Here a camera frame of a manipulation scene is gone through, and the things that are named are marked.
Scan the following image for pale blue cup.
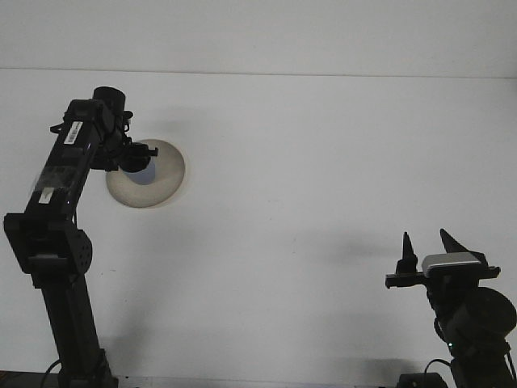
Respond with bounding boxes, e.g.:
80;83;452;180
125;160;158;186

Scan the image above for pale round plate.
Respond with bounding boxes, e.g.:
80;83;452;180
105;138;187;209

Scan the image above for arm grey camera box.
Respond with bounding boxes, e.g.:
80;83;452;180
421;252;483;279

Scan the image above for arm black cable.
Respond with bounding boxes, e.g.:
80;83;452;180
422;357;452;377
44;359;62;388

